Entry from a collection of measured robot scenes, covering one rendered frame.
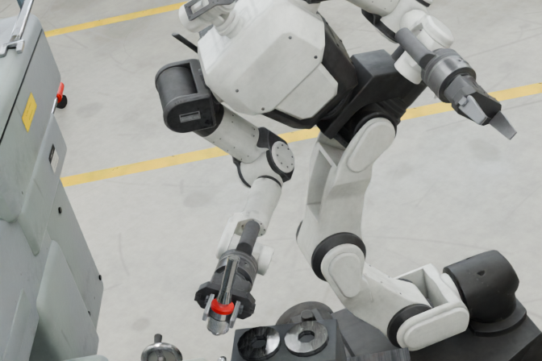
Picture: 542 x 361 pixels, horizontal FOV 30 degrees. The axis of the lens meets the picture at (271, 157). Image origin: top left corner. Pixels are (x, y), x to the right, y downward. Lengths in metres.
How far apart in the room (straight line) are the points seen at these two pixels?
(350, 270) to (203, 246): 1.91
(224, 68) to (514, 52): 3.24
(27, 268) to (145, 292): 2.55
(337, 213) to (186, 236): 2.04
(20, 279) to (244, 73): 0.73
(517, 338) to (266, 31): 1.19
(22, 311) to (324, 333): 0.70
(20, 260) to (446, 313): 1.38
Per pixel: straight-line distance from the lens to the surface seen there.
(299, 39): 2.12
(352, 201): 2.45
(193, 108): 2.22
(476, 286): 2.78
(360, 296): 2.59
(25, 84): 1.79
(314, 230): 2.49
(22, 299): 1.63
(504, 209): 4.20
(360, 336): 2.92
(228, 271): 2.00
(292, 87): 2.18
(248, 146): 2.35
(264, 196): 2.33
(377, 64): 2.35
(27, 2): 1.98
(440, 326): 2.74
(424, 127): 4.75
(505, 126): 2.00
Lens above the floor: 2.60
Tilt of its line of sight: 33 degrees down
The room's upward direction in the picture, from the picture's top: 15 degrees counter-clockwise
